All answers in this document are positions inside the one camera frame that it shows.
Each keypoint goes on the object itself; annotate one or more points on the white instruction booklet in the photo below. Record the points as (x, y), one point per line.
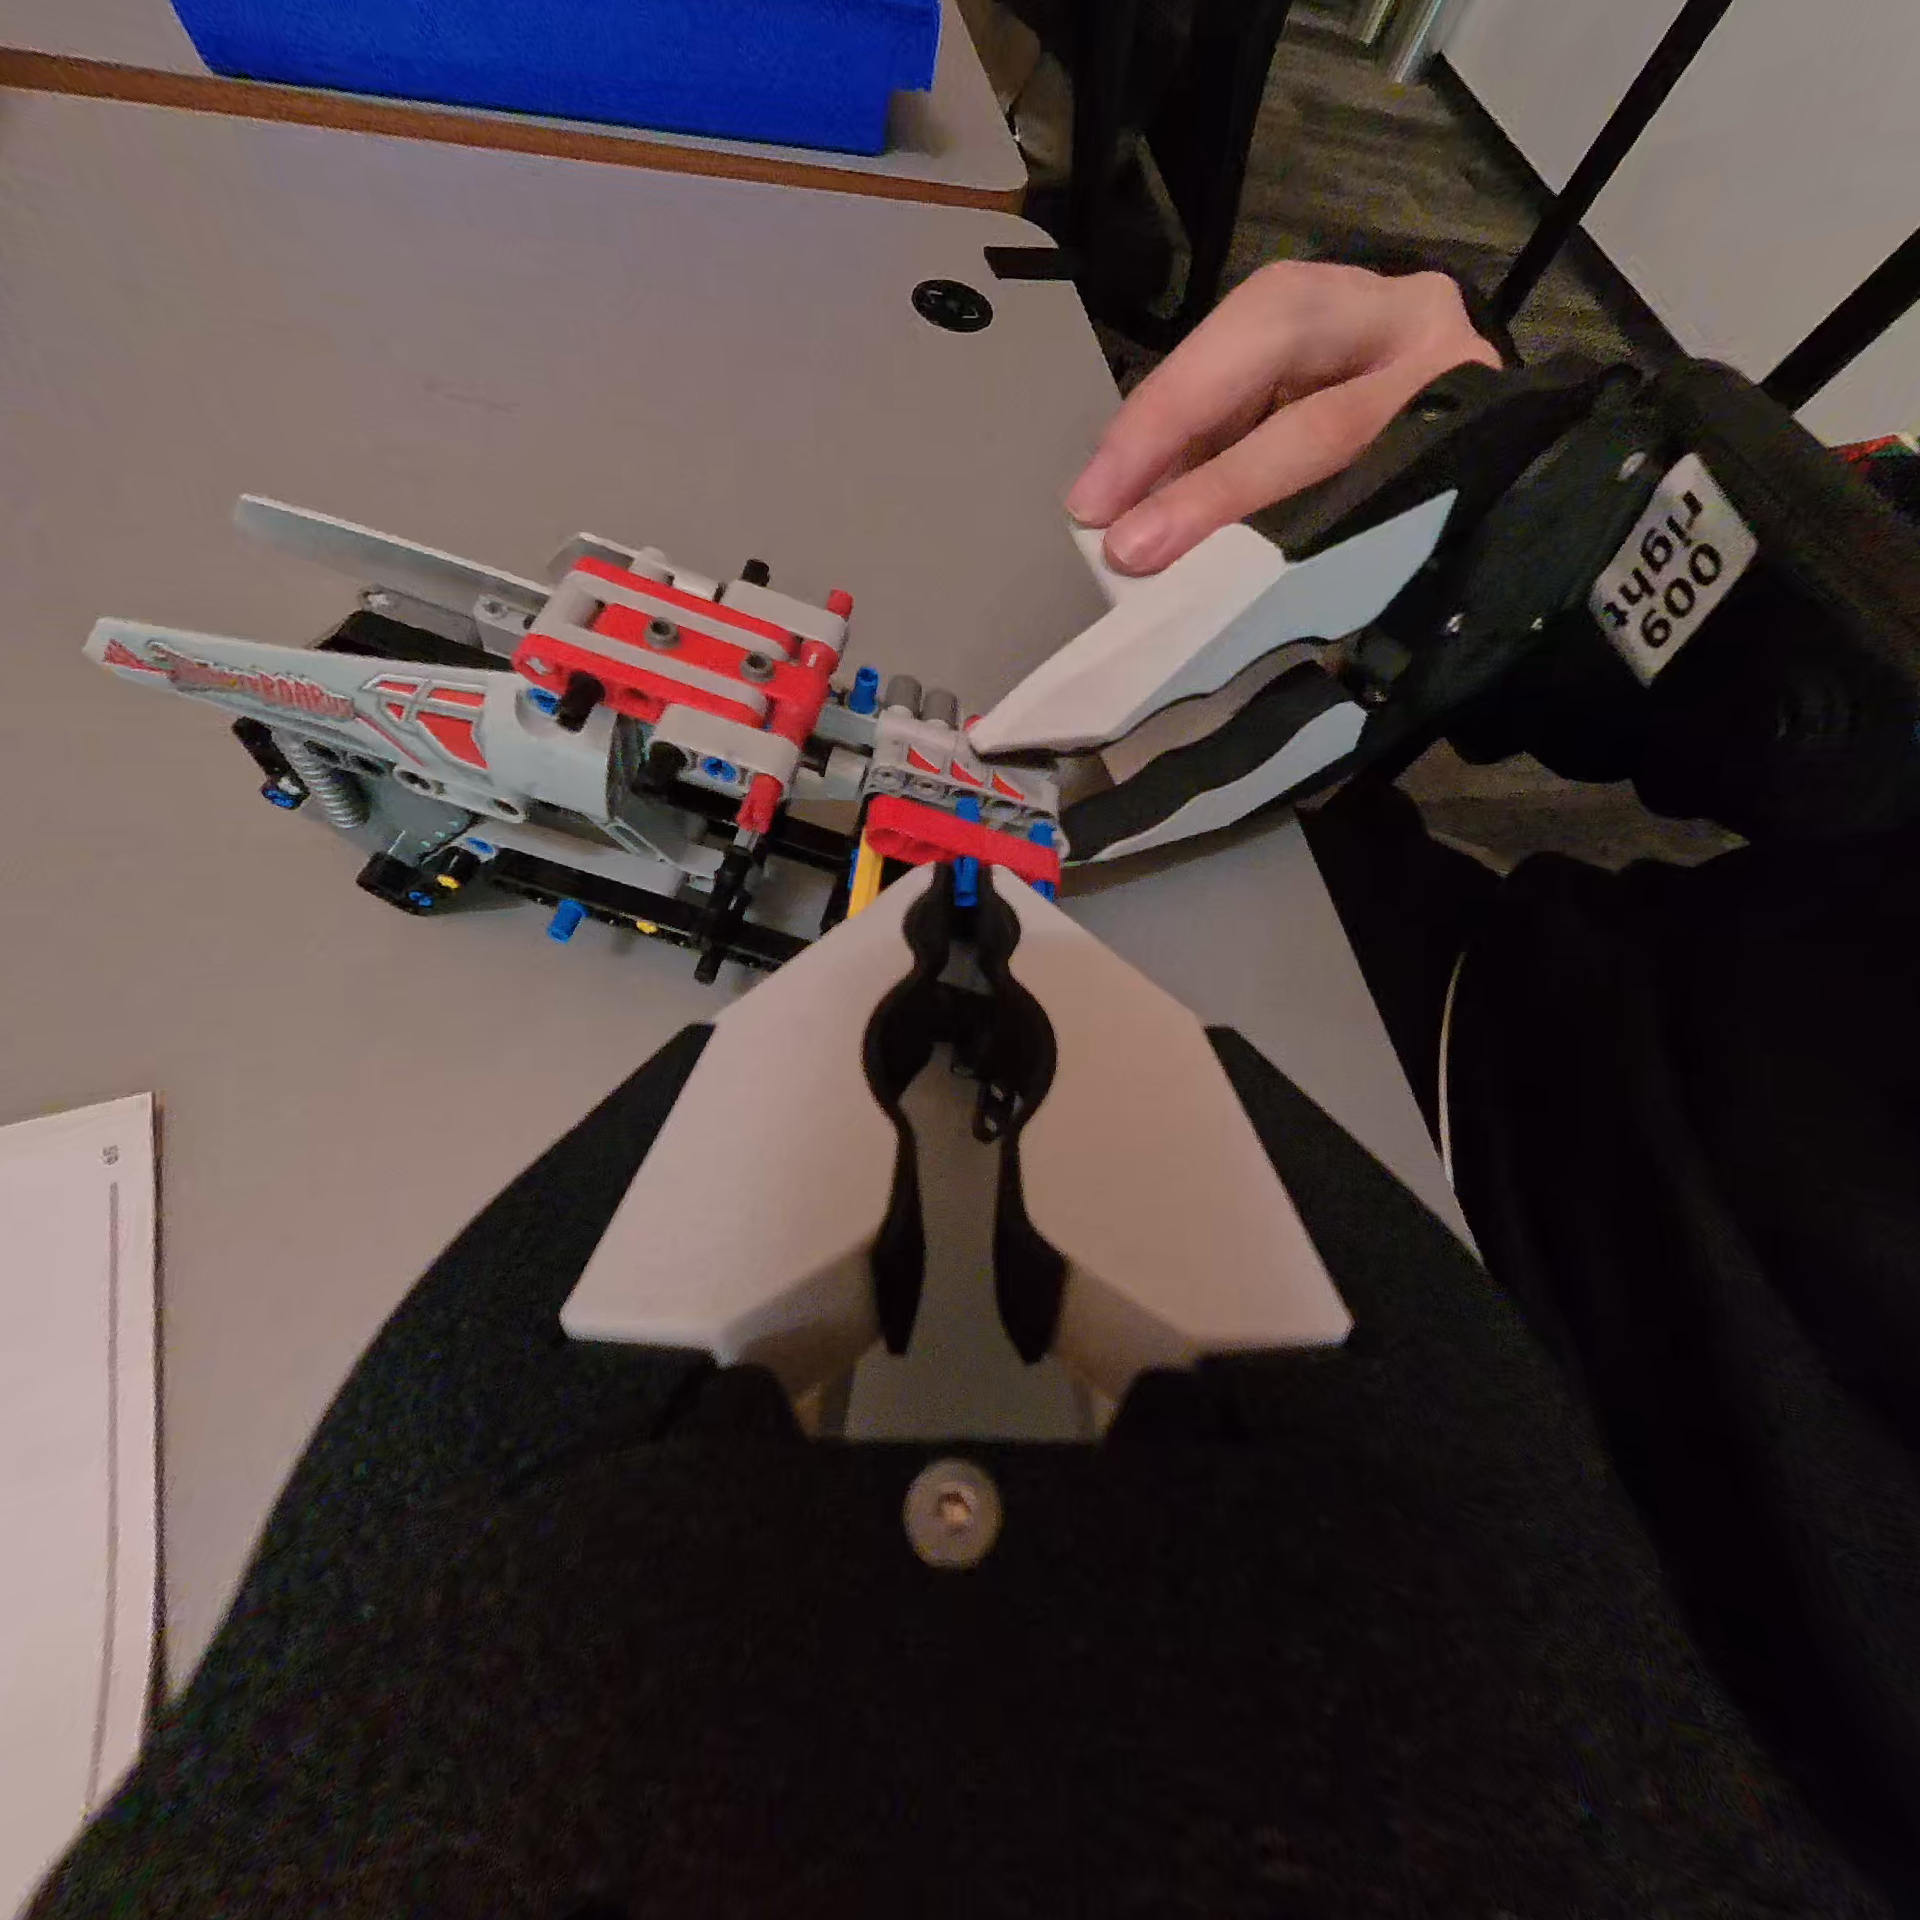
(76, 1425)

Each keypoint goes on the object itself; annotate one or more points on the red beam with blue pins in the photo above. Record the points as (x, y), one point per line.
(960, 833)

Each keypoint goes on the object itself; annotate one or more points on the grey desk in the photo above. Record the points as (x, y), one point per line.
(975, 105)
(450, 375)

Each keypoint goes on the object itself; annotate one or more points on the black tripod leg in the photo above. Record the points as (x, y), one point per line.
(1605, 166)
(1844, 317)

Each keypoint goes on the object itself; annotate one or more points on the toy brick vehicle model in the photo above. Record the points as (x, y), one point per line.
(450, 721)

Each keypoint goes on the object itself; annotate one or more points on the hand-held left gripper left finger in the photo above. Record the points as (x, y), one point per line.
(749, 1170)

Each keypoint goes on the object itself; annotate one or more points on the person's black clothing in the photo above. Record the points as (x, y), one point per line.
(1650, 1200)

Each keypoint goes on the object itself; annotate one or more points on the blue plastic bin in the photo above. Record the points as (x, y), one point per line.
(600, 60)

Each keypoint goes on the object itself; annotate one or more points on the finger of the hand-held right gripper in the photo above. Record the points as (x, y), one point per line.
(1275, 781)
(1200, 629)

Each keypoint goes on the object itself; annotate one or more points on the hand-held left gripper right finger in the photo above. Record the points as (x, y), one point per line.
(1185, 1170)

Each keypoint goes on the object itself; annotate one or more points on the person's right hand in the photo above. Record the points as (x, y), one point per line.
(1289, 390)

